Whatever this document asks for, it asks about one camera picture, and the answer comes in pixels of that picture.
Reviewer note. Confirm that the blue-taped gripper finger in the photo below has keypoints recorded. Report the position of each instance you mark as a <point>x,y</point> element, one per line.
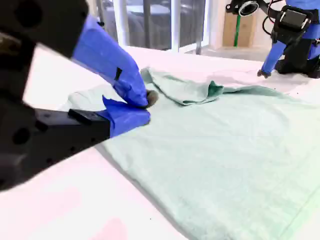
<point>105,55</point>
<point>271,58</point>
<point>82,127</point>

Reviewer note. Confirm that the pale green T-shirt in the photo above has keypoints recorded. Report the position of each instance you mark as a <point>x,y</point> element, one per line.
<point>212,162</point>

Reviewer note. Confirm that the brown cardboard box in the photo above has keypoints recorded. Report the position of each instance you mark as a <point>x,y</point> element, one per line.
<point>250,30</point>

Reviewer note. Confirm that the green rod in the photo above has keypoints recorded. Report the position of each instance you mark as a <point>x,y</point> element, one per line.
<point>237,32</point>

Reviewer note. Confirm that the white window frame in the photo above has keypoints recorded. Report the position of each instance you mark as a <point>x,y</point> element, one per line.
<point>123,22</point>

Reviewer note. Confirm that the black camera box with lens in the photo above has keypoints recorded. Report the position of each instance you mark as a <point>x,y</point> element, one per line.
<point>247,7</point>

